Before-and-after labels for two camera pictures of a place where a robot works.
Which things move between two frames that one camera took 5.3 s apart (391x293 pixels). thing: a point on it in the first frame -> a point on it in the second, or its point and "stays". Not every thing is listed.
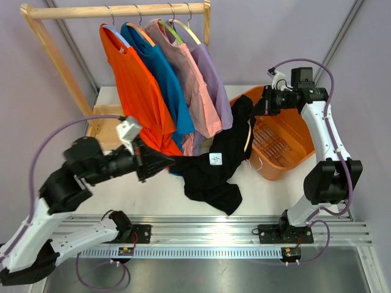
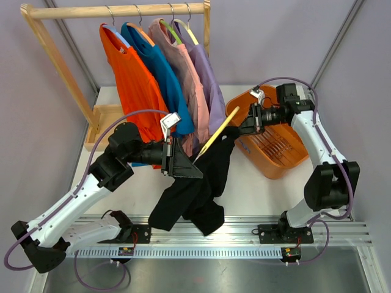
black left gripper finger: x=158 y=157 -> x=182 y=165
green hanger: x=170 y=27 stays
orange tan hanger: x=141 y=28 stays
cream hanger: x=187 y=27 stays
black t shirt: x=208 y=175 -> x=192 y=198
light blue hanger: x=113 y=28 stays
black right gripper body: x=273 y=99 -> x=256 y=110
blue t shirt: x=179 y=111 stays
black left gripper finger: x=153 y=168 -> x=183 y=167
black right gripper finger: x=258 y=109 -> x=248 y=126
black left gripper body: x=139 y=159 -> x=167 y=153
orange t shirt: x=142 y=98 stays
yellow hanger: x=246 y=143 -> x=220 y=130
